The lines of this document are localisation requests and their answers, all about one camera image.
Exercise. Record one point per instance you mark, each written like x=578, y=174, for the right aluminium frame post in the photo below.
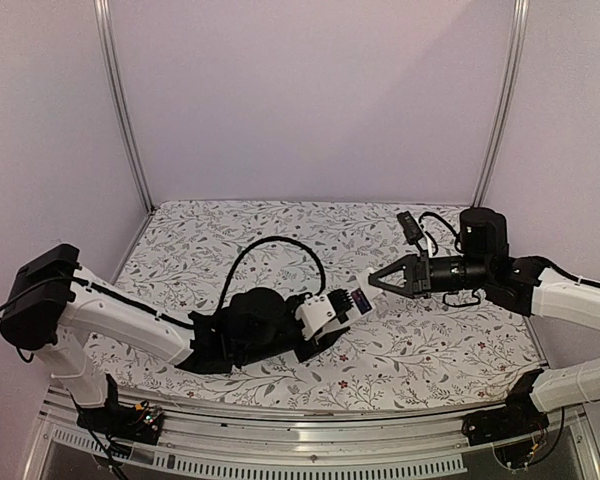
x=505, y=99

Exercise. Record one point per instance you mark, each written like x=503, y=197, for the aluminium frame post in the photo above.
x=112, y=68
x=505, y=99

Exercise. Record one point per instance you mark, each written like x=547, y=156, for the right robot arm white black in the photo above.
x=528, y=286

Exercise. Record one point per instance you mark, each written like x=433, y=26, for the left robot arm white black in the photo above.
x=54, y=294

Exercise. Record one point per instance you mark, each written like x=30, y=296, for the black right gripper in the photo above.
x=412, y=265

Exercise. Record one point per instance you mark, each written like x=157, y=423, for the left aluminium frame post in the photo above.
x=112, y=68

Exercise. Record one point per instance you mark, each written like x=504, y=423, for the white remote control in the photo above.
x=350, y=310

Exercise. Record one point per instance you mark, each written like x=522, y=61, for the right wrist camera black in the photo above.
x=416, y=235

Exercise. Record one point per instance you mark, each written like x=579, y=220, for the aluminium front rail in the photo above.
x=212, y=440

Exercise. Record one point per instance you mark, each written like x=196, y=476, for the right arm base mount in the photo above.
x=518, y=416

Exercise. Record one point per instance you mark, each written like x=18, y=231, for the purple AAA battery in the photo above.
x=361, y=301

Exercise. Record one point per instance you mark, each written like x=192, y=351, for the floral patterned table mat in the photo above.
x=406, y=354

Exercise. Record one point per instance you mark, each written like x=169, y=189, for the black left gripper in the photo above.
x=321, y=345

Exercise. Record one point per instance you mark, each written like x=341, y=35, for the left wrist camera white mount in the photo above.
x=314, y=313

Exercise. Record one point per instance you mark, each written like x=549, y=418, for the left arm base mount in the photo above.
x=141, y=423

